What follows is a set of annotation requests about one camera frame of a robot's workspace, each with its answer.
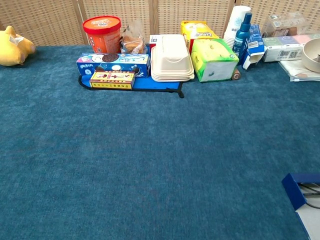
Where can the blue grey glasses pouch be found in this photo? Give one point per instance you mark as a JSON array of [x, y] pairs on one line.
[[292, 192]]

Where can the black thin-frame glasses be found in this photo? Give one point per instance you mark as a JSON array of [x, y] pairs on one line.
[[311, 193]]

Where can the teal carpet table cover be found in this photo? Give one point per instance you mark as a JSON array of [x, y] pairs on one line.
[[125, 162]]

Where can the yellow red small box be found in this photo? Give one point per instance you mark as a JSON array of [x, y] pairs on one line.
[[111, 80]]

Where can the beige lunch box container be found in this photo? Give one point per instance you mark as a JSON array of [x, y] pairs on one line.
[[171, 57]]

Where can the blue Oreo cookie box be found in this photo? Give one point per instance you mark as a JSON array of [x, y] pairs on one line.
[[120, 61]]

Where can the small white red box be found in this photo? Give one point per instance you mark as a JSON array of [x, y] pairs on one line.
[[153, 41]]

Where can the bread in clear bag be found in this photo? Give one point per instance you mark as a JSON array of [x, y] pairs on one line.
[[132, 43]]

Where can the green tissue pack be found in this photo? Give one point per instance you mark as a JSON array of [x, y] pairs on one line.
[[212, 55]]

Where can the brown wooden roller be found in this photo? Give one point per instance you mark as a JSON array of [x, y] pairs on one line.
[[236, 74]]

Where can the yellow Lipton tea box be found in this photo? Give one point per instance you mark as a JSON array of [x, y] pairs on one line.
[[197, 31]]

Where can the red instant noodle bucket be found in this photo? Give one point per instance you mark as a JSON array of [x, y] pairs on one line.
[[102, 37]]

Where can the blue spray bottle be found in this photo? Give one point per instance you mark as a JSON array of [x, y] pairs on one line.
[[241, 37]]

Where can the white plastic bottle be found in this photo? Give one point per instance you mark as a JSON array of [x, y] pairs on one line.
[[235, 22]]

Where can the row of pastel boxes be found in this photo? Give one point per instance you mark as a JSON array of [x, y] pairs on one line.
[[280, 53]]

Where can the clear zip bag white cloth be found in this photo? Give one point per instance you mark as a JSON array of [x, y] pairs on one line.
[[292, 71]]

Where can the wicker folding screen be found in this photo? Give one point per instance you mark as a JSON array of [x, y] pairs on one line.
[[50, 22]]

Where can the clear bag brown chocolates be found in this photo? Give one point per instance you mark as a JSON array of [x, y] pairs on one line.
[[282, 31]]

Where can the beige bowl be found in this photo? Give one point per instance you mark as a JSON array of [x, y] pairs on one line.
[[310, 60]]

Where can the yellow plush toy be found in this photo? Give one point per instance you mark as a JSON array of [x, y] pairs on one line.
[[12, 50]]

